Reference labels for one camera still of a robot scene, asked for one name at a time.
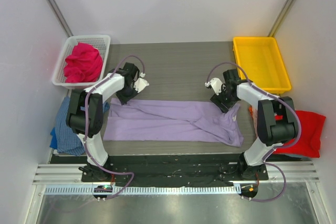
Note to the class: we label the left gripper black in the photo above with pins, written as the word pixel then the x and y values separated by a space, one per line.
pixel 125 97

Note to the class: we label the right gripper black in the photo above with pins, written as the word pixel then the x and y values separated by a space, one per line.
pixel 223 104

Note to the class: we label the purple t shirt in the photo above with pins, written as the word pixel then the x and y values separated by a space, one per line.
pixel 154 120

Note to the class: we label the yellow plastic tray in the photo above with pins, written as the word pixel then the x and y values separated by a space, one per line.
pixel 261 60

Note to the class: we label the white plastic basket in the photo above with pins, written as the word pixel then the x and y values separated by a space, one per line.
pixel 100 42

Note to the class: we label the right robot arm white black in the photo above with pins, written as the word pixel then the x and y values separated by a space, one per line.
pixel 277 121

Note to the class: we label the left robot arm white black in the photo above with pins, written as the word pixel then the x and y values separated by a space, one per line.
pixel 85 111

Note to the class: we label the peach folded shirt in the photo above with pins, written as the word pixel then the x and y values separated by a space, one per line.
pixel 253 112

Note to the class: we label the pink crumpled shirt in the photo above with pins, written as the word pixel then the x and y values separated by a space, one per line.
pixel 84 64

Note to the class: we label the blue checkered shirt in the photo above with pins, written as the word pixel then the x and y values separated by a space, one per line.
pixel 64 140

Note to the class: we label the red folded shirt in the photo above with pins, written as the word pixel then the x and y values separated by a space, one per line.
pixel 309 142

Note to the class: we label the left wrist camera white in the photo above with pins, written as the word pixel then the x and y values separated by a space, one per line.
pixel 140 84

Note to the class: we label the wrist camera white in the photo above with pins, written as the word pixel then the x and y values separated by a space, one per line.
pixel 215 84
pixel 140 84

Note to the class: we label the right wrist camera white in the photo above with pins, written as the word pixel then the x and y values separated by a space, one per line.
pixel 215 84

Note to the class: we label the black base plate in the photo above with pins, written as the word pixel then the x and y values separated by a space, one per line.
pixel 174 170

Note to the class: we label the white slotted cable duct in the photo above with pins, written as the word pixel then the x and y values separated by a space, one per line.
pixel 97 190

